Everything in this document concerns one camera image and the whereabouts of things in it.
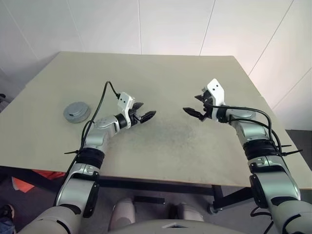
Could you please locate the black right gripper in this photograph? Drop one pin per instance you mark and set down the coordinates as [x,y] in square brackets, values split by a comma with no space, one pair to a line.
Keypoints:
[208,111]

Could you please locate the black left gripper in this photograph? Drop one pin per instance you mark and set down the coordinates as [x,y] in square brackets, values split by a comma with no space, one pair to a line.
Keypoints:
[134,117]

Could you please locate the silver round motor lid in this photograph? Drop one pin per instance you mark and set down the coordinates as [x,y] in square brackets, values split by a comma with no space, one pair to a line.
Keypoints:
[75,109]

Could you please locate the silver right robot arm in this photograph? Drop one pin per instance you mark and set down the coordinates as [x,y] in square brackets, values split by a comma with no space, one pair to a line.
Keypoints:
[253,129]

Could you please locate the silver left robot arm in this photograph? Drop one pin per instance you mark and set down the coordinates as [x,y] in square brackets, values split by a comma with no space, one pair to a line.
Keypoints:
[97,136]

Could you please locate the black zip tie left arm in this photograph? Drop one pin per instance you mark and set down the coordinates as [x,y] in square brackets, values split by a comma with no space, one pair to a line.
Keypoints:
[72,152]

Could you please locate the black zip tie right arm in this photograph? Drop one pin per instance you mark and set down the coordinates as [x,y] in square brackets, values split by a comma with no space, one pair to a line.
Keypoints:
[292,152]

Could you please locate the grey rounded robot leg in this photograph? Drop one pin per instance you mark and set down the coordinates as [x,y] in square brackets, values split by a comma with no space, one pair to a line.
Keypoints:
[187,212]
[122,212]

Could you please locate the grey caster wheel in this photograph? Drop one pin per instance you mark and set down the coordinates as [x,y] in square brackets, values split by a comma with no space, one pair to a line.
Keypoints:
[212,209]

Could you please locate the grey robot torso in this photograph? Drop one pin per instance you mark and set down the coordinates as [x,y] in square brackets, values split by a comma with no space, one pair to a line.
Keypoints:
[170,229]

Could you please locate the orange object on floor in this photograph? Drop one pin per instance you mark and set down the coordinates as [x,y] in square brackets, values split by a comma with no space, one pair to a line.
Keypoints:
[20,185]

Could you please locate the person's leg with dark shoe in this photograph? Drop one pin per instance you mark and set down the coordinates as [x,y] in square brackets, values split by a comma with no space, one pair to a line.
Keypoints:
[6,210]

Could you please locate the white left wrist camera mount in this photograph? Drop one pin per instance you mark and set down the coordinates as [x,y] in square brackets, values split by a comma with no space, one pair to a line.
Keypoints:
[124,100]

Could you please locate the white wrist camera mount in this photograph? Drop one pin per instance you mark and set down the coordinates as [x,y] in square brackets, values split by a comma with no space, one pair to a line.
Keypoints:
[124,100]
[215,90]

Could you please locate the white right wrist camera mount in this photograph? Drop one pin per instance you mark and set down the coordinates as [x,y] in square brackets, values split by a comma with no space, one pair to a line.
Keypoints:
[215,90]

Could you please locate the black table frame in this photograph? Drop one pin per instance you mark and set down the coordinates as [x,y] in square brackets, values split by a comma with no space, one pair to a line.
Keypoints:
[156,186]

